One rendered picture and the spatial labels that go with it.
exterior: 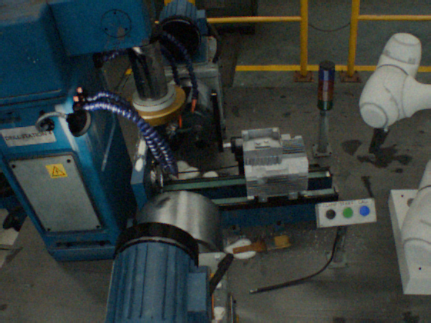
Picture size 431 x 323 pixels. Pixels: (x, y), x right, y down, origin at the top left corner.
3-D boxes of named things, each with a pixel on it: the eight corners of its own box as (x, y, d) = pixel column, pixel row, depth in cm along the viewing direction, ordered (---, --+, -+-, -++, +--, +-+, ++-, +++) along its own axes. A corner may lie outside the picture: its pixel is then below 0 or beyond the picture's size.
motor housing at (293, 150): (248, 210, 147) (245, 168, 135) (244, 171, 161) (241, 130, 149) (307, 204, 146) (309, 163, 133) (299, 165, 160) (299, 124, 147)
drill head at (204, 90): (156, 173, 167) (142, 121, 150) (164, 110, 197) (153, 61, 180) (222, 168, 165) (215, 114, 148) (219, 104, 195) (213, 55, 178)
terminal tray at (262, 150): (245, 168, 140) (243, 151, 135) (242, 146, 148) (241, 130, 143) (282, 164, 139) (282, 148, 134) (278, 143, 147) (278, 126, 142)
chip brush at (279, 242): (234, 258, 148) (233, 256, 147) (231, 246, 152) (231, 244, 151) (292, 246, 148) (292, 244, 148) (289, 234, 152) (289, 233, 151)
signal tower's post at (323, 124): (314, 158, 179) (319, 70, 151) (311, 145, 185) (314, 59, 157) (332, 156, 179) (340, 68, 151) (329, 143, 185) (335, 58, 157)
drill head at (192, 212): (140, 337, 118) (115, 291, 101) (150, 235, 145) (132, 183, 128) (229, 333, 116) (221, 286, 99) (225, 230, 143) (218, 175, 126)
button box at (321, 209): (316, 228, 128) (319, 228, 122) (314, 204, 129) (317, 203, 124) (372, 222, 126) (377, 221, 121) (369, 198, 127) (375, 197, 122)
